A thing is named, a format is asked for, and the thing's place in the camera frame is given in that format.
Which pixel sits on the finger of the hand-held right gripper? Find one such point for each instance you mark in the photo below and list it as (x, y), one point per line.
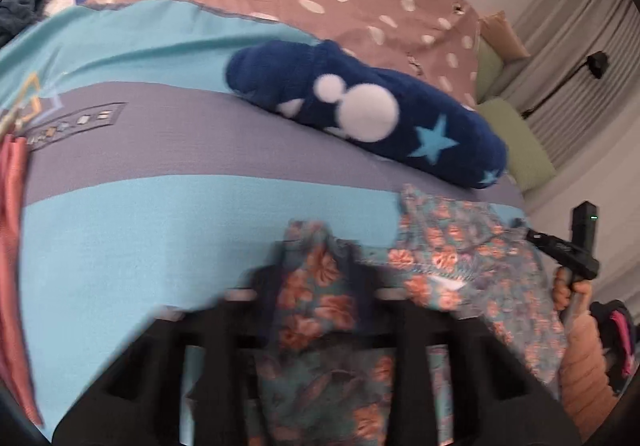
(547, 242)

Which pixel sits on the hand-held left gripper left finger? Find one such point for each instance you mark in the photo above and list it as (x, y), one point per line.
(210, 326)

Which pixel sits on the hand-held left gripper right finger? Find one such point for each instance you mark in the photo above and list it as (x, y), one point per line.
(440, 351)

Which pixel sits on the teal floral shirt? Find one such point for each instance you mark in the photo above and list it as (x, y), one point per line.
(320, 286)

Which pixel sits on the person's right forearm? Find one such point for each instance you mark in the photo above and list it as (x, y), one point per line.
(587, 371)

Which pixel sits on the person's right hand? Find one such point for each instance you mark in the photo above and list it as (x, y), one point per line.
(564, 291)

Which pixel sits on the dark cloth with pink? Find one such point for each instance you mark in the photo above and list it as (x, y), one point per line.
(612, 331)

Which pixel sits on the large green pillow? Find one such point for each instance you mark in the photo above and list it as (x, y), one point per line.
(520, 146)

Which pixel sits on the grey curtain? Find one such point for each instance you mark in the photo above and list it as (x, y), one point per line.
(590, 136)

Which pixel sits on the blue patterned bed sheet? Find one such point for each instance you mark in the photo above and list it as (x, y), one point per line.
(150, 226)

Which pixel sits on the black floor lamp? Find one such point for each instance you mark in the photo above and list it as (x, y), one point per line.
(597, 63)

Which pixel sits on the small green pillow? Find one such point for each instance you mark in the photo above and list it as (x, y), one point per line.
(487, 68)

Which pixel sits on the navy star plush blanket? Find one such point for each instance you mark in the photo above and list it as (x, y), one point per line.
(400, 126)

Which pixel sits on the tan pillow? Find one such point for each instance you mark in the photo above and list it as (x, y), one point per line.
(505, 36)

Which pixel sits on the folded pink garment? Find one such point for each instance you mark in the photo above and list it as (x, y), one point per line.
(12, 251)

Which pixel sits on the crumpled blue blanket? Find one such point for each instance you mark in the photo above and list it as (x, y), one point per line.
(20, 11)

